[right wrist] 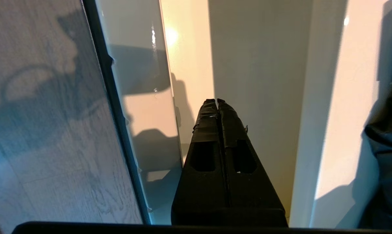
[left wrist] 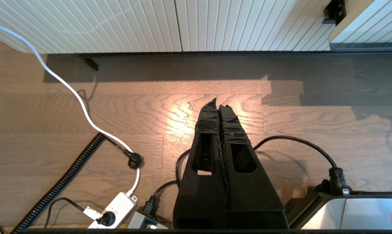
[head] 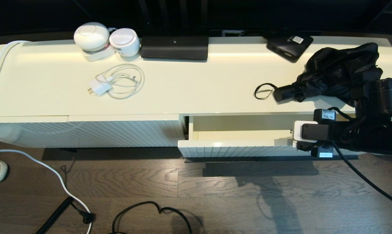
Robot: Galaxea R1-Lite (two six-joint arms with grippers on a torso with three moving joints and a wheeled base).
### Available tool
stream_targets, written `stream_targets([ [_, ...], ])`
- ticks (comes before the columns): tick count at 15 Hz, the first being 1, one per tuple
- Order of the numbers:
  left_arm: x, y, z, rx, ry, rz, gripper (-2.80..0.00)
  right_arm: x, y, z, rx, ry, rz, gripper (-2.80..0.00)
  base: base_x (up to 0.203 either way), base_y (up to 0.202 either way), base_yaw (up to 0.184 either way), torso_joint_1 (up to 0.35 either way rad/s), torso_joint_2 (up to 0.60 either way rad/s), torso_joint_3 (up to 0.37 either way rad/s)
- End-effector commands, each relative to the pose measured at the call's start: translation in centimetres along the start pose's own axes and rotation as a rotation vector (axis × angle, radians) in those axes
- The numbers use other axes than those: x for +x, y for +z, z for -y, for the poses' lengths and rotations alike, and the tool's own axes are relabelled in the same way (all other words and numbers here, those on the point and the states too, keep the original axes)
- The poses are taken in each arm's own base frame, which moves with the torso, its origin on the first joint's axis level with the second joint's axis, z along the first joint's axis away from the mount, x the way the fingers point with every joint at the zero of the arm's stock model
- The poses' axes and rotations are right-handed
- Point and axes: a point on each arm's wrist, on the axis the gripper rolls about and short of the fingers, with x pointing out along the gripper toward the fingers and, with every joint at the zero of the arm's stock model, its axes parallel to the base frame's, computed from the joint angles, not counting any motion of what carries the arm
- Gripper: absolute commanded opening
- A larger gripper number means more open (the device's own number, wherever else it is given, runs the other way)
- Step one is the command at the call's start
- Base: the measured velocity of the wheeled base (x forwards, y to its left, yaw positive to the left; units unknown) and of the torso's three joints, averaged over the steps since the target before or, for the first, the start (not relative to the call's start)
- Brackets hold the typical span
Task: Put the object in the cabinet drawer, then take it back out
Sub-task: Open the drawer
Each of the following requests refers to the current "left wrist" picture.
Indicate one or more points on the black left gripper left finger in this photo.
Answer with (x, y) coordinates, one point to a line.
(199, 195)

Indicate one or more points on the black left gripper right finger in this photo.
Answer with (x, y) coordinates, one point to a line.
(251, 195)

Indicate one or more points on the white fluted drawer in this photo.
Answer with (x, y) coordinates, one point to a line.
(378, 26)

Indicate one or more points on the silver black robot base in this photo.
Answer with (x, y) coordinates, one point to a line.
(361, 211)

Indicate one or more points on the black metal bracket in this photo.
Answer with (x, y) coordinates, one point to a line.
(91, 64)

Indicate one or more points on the white sideboard cabinet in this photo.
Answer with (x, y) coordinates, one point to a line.
(117, 26)

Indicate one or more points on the grey power adapter box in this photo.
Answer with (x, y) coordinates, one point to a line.
(137, 221)

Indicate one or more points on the white power strip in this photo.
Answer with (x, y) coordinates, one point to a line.
(117, 204)

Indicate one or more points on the small white plug adapter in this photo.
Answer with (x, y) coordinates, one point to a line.
(91, 213)

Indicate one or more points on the black drawer slide rail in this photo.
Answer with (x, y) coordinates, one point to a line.
(335, 11)

